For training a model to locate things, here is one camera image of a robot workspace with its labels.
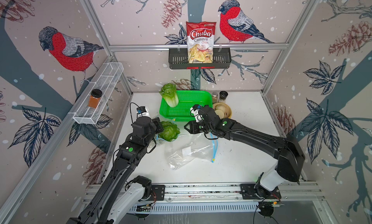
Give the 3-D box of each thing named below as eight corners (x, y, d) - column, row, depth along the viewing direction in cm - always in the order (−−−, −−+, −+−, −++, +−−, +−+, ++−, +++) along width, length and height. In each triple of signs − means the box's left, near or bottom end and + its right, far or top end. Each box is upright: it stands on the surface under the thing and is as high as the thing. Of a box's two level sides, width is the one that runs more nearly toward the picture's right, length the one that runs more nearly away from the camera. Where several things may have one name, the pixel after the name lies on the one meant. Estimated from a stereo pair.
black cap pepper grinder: (218, 104, 112) (220, 95, 104) (217, 100, 115) (219, 90, 107) (225, 104, 112) (228, 95, 104) (224, 100, 115) (227, 90, 107)
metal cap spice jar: (213, 106, 112) (215, 97, 104) (209, 102, 114) (210, 93, 106) (218, 102, 114) (220, 93, 106) (213, 99, 117) (215, 89, 109)
